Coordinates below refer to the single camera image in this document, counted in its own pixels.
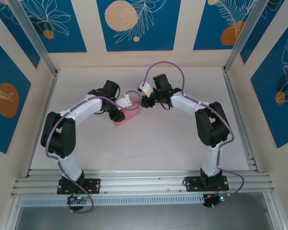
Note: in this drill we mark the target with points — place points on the pink paper box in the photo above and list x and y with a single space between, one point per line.
130 113

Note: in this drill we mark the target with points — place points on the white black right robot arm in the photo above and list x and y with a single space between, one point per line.
211 129

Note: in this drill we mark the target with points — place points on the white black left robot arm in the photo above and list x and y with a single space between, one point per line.
60 141

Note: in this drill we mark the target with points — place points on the blue illustrated poster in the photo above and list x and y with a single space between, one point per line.
158 36

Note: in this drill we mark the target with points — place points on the blue poster lily flower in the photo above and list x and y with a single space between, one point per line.
72 36

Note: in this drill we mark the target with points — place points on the blue poster fern orange circle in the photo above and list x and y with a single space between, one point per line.
206 28

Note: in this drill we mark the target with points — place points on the blue poster orange circle flower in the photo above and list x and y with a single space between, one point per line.
14 72

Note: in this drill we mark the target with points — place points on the blue poster dark circle flower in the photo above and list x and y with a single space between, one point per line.
266 107

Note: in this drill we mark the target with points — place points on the grey metal sheet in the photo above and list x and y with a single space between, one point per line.
144 218

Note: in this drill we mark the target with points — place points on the blue poster white leaves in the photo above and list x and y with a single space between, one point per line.
265 16
14 21

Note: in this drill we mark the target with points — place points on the aluminium side rail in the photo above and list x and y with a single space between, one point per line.
49 91
234 95

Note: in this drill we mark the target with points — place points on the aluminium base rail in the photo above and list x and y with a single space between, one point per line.
139 182

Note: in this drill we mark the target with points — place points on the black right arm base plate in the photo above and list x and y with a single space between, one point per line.
190 183

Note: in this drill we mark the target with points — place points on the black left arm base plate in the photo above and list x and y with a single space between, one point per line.
94 185

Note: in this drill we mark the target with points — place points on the aluminium corner post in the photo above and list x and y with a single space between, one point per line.
247 28
30 28

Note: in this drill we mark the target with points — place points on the aluminium frame upright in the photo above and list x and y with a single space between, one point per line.
13 215
274 215

